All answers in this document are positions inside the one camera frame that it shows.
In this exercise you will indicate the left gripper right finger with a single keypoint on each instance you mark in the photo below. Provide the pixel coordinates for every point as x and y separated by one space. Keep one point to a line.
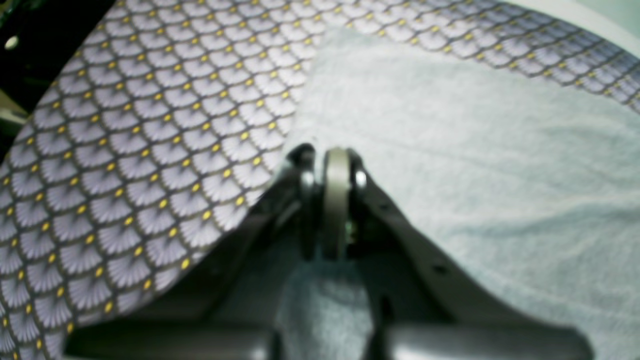
423 305

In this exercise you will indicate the patterned purple tablecloth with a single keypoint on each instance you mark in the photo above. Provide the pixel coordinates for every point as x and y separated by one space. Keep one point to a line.
163 128

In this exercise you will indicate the light grey T-shirt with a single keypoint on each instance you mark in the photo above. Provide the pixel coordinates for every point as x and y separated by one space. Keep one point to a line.
531 187

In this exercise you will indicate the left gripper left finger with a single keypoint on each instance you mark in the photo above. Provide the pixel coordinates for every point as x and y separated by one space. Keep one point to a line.
224 308

